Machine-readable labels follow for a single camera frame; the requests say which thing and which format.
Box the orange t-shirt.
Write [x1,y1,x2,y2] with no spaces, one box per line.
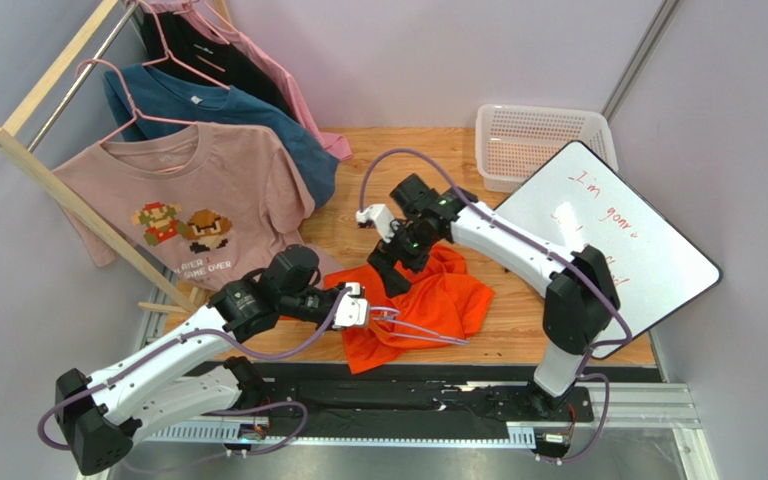
[310,244,495,374]

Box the light blue wire hanger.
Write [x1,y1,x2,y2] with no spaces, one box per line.
[370,306,469,346]

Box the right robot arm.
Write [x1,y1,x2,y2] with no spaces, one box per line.
[355,174,620,399]

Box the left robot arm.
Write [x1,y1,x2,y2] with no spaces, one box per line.
[38,245,369,475]

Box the pink t-shirt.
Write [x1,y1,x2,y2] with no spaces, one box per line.
[152,1,353,161]

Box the mauve pixel-print t-shirt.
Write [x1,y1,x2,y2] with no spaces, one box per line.
[55,122,338,290]

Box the pink hanger on blue shirt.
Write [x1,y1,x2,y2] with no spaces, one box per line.
[76,58,195,143]

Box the blue t-shirt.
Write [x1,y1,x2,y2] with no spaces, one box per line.
[103,64,339,209]

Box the pink hanger on black shirt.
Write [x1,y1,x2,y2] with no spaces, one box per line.
[122,0,232,91]

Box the black t-shirt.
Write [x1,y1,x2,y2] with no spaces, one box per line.
[140,12,293,118]

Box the white plastic basket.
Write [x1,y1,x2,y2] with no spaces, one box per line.
[474,104,618,193]

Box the whiteboard with red writing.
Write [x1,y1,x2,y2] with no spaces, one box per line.
[496,141,722,337]

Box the metal rack rod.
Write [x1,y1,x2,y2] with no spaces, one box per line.
[25,3,137,152]

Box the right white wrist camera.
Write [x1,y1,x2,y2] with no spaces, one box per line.
[355,204,399,243]

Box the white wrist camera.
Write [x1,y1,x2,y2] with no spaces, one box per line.
[355,204,399,243]
[332,282,371,331]

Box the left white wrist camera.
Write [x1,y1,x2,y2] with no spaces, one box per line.
[332,282,371,331]

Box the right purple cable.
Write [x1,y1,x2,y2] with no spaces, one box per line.
[358,147,635,465]

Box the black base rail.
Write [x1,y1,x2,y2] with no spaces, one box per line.
[184,361,664,441]

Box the aluminium mounting frame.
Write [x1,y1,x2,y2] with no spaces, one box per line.
[76,286,720,480]

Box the wooden clothes rack frame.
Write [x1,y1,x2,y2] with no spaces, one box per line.
[0,0,205,315]

